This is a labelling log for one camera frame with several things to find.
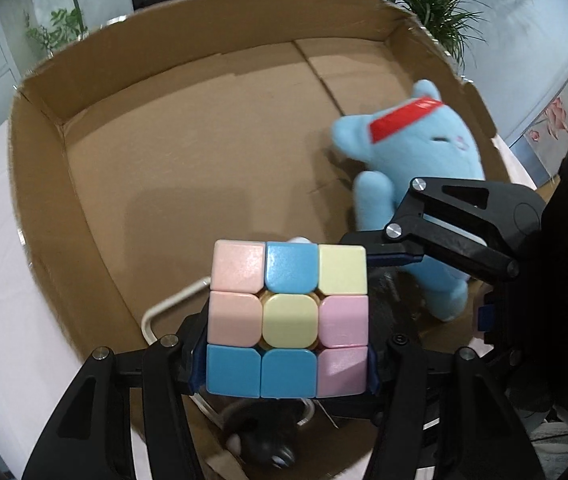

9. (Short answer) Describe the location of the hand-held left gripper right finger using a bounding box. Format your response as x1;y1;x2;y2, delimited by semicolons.
368;332;547;480

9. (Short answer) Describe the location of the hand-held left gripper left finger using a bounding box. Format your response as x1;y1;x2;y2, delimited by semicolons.
21;310;211;480

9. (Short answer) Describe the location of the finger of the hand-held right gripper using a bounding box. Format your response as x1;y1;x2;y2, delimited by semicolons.
474;290;497;336
339;177;520;285

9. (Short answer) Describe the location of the blue plush toy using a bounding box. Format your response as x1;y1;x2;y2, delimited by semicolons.
331;79;487;322

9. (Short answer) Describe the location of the pastel puzzle cube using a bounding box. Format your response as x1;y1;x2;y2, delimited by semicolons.
205;240;371;401

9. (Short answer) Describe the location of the cardboard box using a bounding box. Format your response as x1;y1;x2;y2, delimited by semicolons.
9;0;514;480

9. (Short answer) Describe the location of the pale pink tablecloth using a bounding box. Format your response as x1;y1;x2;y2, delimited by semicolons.
0;120;538;480

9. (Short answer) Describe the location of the tall palm potted plant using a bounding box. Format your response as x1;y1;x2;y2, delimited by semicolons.
368;0;552;73

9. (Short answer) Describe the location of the small leafy potted tree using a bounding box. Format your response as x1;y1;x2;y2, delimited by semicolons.
23;0;89;57

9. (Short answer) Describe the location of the pink flower wall decal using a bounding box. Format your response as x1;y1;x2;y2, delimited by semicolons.
521;95;568;181

